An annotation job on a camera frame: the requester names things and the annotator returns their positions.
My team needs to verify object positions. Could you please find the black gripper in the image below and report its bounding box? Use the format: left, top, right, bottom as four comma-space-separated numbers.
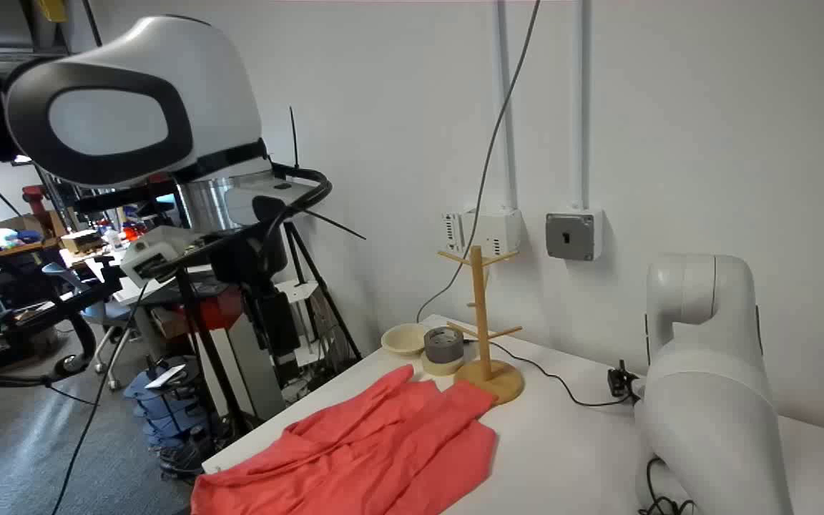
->
203, 227, 291, 289

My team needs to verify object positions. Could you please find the red sweatshirt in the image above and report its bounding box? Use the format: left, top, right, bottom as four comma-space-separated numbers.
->
190, 365, 503, 515

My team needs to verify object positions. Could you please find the red and white cart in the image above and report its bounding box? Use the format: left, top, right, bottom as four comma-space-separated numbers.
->
191, 283, 286, 423

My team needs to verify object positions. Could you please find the blue bag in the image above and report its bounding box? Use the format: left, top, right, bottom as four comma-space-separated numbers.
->
124, 355, 206, 455

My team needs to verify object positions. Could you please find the cream bowl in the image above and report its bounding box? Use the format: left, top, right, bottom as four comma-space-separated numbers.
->
377, 322, 429, 357

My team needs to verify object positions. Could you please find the black office chair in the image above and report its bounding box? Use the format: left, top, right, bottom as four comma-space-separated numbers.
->
0, 254, 114, 385

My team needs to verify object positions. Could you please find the wooden mug tree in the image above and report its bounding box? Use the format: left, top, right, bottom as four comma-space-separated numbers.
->
435, 243, 526, 405

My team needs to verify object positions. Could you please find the grey junction box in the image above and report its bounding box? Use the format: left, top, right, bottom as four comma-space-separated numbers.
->
543, 209, 608, 263

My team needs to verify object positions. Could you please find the black plug adapter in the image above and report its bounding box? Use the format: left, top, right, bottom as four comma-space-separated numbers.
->
608, 357, 643, 407

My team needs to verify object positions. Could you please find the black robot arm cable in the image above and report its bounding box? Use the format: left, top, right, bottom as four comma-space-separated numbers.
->
254, 164, 334, 282

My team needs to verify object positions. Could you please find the white wall socket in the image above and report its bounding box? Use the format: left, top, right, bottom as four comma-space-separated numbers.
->
442, 209, 477, 254

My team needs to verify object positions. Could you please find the white wall box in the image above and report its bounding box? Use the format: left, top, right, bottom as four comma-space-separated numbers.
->
473, 209, 526, 260

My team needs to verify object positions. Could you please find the grey hanging cable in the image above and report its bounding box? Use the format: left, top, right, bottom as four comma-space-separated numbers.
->
412, 0, 546, 327

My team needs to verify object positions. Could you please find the white wall conduit pipe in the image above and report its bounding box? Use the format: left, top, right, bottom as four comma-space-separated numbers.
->
495, 0, 520, 216
572, 0, 595, 216

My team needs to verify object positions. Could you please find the thin black table cable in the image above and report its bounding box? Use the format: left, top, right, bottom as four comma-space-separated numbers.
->
495, 342, 622, 413

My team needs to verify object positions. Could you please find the black cable bundle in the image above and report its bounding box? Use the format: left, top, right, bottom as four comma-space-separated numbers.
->
638, 455, 699, 515

